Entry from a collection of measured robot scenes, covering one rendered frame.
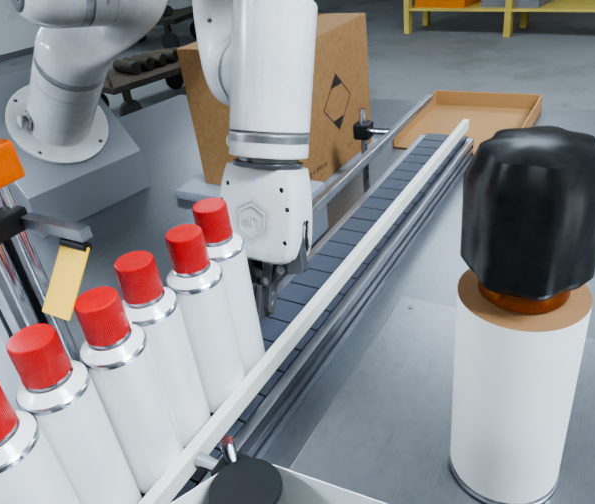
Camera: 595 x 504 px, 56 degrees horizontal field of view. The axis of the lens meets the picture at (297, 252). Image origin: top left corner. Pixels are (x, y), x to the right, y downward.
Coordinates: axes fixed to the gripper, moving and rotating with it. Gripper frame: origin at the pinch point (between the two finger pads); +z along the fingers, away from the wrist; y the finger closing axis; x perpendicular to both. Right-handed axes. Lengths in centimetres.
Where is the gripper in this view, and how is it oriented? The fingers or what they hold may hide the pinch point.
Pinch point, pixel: (262, 298)
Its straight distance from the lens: 63.6
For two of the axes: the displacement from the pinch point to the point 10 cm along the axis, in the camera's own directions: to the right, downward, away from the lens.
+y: 8.6, 1.8, -4.8
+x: 5.1, -1.9, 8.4
